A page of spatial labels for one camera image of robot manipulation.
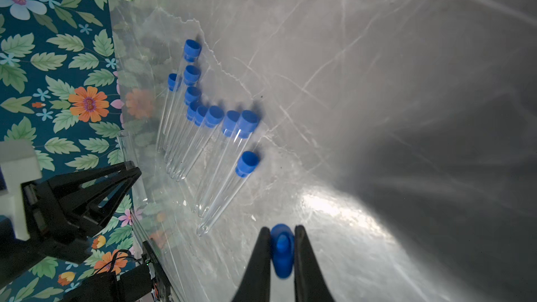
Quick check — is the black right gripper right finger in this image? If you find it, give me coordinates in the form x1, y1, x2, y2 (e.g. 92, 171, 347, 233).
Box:
294, 225, 335, 302

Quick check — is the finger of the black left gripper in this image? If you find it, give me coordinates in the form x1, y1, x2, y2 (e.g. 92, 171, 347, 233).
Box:
22, 162, 142, 239

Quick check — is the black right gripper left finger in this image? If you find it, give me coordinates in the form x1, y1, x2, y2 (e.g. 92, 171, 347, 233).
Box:
232, 226, 271, 302

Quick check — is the blue stopper removed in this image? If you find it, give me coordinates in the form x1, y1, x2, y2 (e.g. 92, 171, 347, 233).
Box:
270, 224, 295, 279
183, 39, 202, 63

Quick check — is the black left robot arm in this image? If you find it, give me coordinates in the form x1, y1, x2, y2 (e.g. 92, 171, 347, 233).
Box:
1, 162, 173, 301

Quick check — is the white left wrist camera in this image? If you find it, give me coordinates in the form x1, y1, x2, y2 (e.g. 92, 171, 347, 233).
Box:
1, 139, 42, 240

